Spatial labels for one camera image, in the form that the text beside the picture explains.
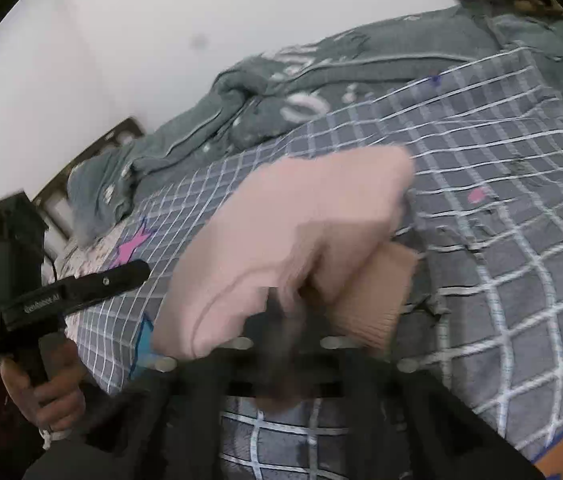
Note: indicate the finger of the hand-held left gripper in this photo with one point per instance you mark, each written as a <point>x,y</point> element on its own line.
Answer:
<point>91,287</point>

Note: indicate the dark wooden headboard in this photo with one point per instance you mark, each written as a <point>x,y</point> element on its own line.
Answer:
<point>111,140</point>

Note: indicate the person's left hand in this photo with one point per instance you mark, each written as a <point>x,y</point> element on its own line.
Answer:
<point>61,395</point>

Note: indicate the person's left forearm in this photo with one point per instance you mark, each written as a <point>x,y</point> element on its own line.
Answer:
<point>66,460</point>

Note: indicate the pink knit sweater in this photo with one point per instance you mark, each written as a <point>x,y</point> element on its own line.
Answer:
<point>311,210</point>

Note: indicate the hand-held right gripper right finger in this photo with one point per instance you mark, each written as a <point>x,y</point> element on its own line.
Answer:
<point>361,385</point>

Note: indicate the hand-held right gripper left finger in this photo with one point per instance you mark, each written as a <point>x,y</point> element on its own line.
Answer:
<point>201,390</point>

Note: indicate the grey checked blanket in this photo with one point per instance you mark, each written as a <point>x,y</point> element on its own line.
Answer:
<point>486,185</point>

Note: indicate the grey printed quilt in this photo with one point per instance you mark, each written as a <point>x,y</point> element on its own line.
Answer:
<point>411,45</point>

